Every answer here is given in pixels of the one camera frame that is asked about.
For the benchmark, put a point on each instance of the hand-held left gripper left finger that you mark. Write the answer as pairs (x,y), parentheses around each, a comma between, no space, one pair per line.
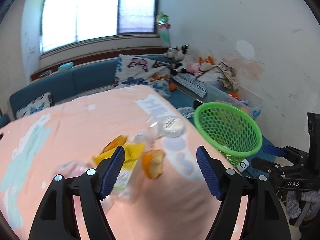
(112,172)

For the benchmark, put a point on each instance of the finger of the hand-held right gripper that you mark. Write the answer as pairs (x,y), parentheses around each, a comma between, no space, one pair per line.
(262,163)
(272,150)

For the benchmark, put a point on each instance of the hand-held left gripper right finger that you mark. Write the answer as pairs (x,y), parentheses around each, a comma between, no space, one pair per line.
(208,172)

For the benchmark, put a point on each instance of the green plastic basket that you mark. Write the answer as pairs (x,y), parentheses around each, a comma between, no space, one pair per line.
(237,152)

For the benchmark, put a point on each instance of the orange peel piece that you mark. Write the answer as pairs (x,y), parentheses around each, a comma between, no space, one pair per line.
(113,143)

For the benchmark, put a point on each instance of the yellow snack wrapper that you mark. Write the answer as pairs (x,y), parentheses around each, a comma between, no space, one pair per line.
(133,152)

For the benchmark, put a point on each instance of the orange bread piece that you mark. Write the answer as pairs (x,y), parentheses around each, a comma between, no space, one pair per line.
(153,163)

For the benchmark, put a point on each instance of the clear plastic cup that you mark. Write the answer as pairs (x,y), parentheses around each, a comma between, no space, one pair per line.
(150,132)

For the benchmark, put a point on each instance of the white lidded pudding cup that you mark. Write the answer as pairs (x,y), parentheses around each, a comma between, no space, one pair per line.
(172,125)

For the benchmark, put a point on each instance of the person's right hand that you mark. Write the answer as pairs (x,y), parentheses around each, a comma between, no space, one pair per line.
(293,202)

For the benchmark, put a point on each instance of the clear storage box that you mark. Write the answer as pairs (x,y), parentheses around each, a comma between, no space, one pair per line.
(250,100)

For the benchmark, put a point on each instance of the purple plastic toy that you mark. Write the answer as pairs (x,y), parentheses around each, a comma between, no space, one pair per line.
(245,102)

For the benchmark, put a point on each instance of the pink printed blanket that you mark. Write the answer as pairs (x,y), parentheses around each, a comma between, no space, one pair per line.
(75,130)

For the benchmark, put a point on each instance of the orange plastic toy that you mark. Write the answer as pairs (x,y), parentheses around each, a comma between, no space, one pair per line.
(233,95)

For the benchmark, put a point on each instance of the beige printed cloth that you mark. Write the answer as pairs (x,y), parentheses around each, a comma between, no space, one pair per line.
(228,76)

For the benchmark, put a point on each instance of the grey patterned cloth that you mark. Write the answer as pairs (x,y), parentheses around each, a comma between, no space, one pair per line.
(191,86)

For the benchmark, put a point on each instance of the small orange ball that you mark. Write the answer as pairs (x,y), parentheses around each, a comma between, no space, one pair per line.
(173,87)

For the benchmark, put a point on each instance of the blue sofa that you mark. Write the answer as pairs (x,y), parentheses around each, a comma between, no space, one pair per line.
(87,80)

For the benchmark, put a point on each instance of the small butterfly pillow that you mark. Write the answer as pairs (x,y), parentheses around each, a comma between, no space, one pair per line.
(35,105)

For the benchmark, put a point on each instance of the large butterfly pillow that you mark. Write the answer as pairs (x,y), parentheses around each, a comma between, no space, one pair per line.
(140,72)

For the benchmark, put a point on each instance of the pink plush toy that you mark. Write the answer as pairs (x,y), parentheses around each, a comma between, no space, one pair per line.
(194,67)

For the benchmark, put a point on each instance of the orange fox plush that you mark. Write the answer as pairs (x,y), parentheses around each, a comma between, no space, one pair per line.
(206,63)

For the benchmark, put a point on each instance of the teal tissue pack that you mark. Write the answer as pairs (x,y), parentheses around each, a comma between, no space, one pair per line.
(66,66)

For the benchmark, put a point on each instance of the black white cow plush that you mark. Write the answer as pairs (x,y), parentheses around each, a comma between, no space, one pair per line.
(183,52)

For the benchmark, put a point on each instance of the grey plush toy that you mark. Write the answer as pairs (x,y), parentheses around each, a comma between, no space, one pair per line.
(171,52)

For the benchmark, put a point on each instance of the colourful pinwheel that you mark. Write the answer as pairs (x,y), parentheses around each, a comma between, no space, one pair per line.
(163,22)

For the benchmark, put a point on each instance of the window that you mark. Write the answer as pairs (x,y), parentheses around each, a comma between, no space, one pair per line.
(80,12)

